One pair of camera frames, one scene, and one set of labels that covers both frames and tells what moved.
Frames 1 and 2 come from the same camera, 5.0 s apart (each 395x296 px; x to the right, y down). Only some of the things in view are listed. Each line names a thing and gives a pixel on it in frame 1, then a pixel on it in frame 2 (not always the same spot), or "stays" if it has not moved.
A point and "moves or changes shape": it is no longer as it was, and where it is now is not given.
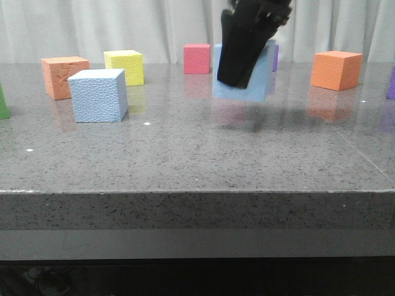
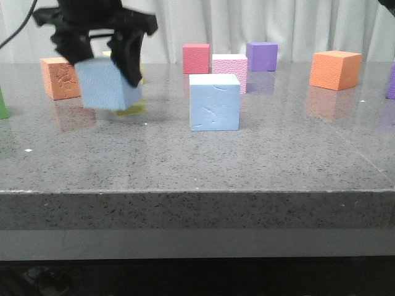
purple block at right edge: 390,94 stays
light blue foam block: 261,84 -> 215,102
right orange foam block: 336,70 stays
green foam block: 4,111 stays
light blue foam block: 99,95 moves or changes shape
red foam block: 197,58 stays
